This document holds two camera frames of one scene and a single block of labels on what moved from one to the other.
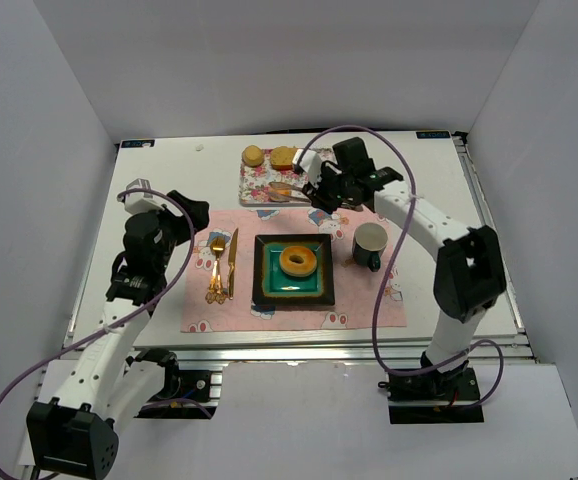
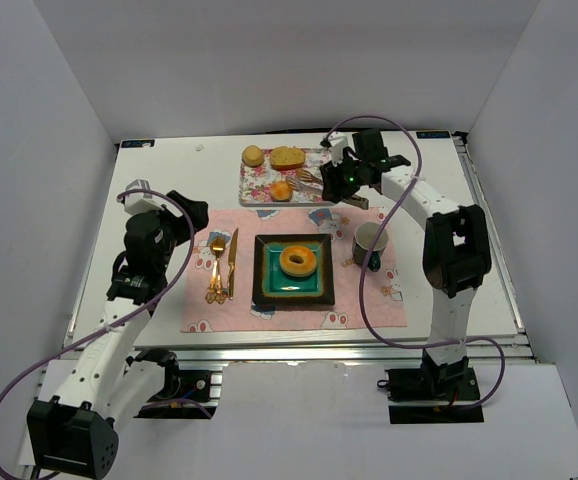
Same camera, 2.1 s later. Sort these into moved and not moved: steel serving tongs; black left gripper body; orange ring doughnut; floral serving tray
Moved: steel serving tongs
Not moved: floral serving tray; orange ring doughnut; black left gripper body
